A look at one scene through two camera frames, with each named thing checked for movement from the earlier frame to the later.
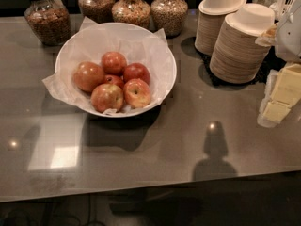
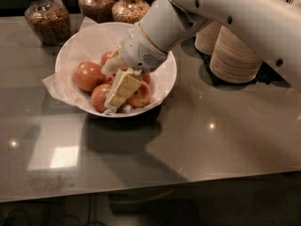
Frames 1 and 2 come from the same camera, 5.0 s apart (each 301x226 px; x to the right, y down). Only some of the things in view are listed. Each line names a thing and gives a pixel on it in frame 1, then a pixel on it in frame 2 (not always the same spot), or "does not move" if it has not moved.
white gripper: x=290 y=39 → x=140 y=52
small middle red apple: x=114 y=79 does not move
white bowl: x=116 y=70 does not move
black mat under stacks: x=272 y=61 does not move
